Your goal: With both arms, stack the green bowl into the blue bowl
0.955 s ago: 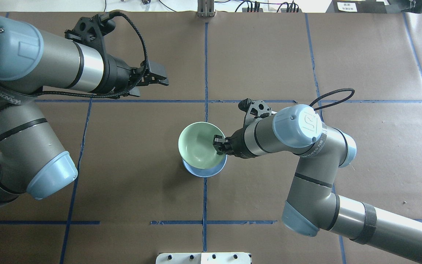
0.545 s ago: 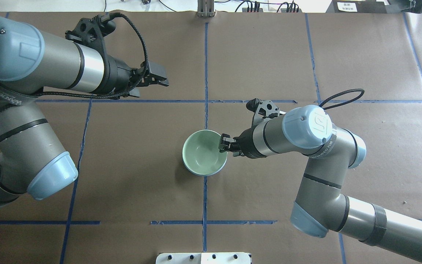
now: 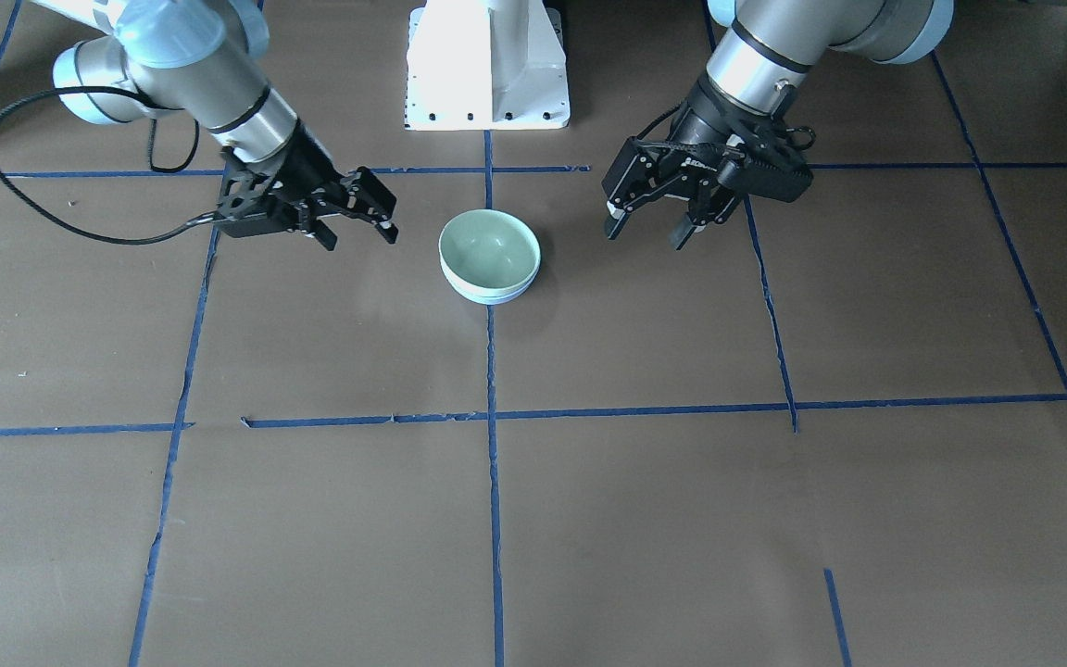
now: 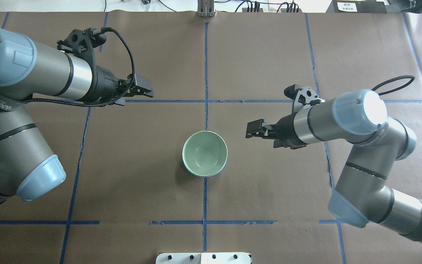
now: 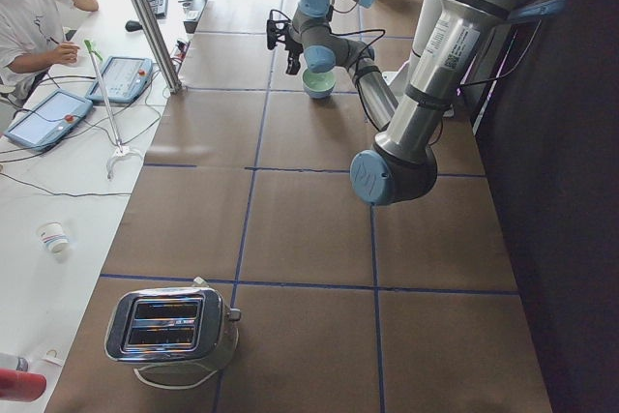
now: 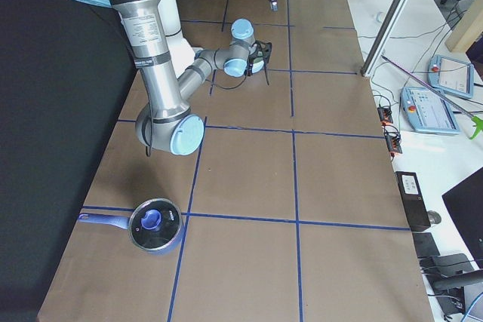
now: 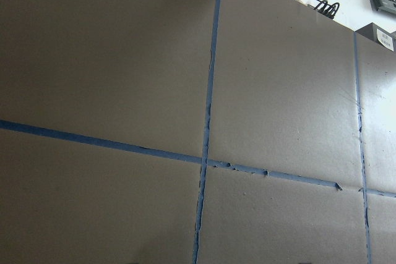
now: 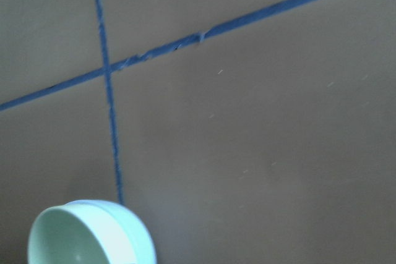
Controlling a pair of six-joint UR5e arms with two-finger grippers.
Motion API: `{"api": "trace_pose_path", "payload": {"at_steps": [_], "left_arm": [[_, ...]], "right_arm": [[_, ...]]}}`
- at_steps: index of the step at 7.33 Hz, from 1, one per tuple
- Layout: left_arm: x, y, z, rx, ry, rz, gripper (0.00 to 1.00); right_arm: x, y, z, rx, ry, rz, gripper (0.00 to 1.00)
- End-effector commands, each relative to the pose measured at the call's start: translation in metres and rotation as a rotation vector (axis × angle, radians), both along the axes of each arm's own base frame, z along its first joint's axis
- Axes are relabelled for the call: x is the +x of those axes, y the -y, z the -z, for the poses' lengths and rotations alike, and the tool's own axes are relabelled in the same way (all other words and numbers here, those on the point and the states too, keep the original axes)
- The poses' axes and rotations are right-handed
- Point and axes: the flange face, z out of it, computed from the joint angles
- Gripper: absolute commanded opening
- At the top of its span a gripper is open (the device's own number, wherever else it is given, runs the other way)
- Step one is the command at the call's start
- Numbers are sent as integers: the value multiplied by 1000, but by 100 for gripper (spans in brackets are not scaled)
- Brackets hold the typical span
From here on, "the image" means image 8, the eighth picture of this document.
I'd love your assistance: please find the green bowl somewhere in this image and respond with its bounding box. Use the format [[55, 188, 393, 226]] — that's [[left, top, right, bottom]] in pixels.
[[27, 200, 158, 263]]

